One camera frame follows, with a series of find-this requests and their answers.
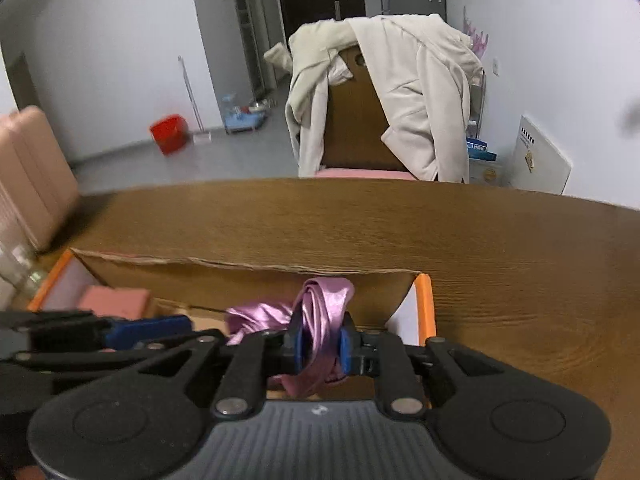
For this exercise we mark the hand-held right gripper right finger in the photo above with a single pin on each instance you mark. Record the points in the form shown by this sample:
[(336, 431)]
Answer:
[(344, 355)]

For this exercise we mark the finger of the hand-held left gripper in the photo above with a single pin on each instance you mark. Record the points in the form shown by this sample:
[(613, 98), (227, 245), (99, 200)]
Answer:
[(150, 330)]

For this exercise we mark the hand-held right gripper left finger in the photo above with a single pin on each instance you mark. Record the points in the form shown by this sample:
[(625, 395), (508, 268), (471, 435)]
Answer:
[(298, 347)]

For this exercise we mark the pink satin ribbon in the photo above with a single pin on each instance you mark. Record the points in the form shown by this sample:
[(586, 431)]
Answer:
[(320, 310)]

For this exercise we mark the red cardboard box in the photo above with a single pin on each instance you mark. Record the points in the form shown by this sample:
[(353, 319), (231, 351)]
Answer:
[(250, 287)]

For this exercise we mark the clear drinking glass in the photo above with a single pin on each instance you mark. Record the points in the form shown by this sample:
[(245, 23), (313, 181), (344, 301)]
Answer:
[(20, 270)]

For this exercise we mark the pink seat cushion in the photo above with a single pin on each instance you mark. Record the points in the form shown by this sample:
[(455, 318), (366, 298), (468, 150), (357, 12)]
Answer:
[(365, 174)]

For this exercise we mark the pink suitcase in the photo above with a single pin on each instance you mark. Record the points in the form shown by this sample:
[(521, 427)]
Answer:
[(30, 175)]

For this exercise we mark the red bucket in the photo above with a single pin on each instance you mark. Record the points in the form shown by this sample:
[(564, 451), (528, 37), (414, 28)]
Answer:
[(169, 135)]

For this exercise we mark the white mop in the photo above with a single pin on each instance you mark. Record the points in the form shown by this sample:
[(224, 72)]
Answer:
[(192, 110)]

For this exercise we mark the wooden chair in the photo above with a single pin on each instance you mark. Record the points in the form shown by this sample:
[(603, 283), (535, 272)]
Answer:
[(355, 125)]

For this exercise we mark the blue pet feeder tray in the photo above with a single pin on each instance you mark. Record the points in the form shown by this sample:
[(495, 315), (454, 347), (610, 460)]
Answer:
[(245, 120)]

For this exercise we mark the white carton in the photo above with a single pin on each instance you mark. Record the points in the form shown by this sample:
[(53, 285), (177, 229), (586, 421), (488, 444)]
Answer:
[(486, 172)]

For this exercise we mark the blue carton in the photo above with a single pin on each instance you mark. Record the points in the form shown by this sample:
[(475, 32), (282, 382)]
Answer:
[(480, 149)]

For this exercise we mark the beige jacket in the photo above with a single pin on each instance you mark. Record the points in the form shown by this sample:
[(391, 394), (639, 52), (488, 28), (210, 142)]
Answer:
[(310, 90)]

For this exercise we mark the off-white jacket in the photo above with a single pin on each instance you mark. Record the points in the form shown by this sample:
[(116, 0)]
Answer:
[(425, 90)]

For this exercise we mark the white panel board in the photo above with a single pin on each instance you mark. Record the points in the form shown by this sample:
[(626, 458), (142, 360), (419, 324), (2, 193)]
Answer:
[(542, 157)]

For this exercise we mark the white wall socket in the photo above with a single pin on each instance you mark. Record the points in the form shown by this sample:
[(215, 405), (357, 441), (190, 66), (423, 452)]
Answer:
[(496, 67)]

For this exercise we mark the pink wall sticker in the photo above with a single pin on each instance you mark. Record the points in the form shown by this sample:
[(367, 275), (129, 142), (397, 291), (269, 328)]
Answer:
[(477, 35)]

